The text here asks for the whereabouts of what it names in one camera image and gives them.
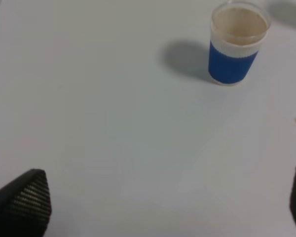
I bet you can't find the blue sleeved clear cup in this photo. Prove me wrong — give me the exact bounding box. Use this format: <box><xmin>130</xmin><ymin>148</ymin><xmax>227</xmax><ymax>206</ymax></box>
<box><xmin>208</xmin><ymin>1</ymin><xmax>271</xmax><ymax>86</ymax></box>

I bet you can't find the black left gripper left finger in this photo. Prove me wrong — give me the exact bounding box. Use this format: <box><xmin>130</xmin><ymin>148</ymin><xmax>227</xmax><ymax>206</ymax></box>
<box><xmin>0</xmin><ymin>169</ymin><xmax>52</xmax><ymax>237</ymax></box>

